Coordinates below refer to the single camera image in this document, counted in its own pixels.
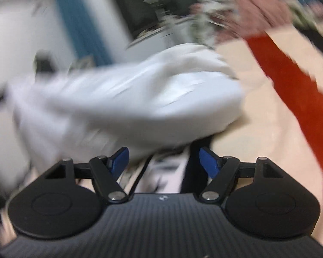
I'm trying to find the light blue t-shirt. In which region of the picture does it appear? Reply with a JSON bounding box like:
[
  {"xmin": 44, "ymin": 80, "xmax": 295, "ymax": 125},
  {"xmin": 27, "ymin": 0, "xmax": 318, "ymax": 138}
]
[{"xmin": 6, "ymin": 43, "xmax": 244, "ymax": 193}]

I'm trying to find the striped cream red black blanket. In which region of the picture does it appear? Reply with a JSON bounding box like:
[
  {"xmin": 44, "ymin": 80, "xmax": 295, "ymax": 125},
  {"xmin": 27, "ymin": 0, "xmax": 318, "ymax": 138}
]
[{"xmin": 198, "ymin": 26, "xmax": 323, "ymax": 245}]

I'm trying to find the left blue curtain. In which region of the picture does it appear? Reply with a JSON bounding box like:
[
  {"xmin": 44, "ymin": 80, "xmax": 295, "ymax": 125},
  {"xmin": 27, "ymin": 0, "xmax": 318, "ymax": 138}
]
[{"xmin": 56, "ymin": 0, "xmax": 113, "ymax": 66}]

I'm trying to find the pink fuzzy blanket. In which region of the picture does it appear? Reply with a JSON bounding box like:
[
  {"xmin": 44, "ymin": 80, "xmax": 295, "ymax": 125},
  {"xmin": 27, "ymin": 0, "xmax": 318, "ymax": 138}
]
[{"xmin": 189, "ymin": 0, "xmax": 292, "ymax": 45}]

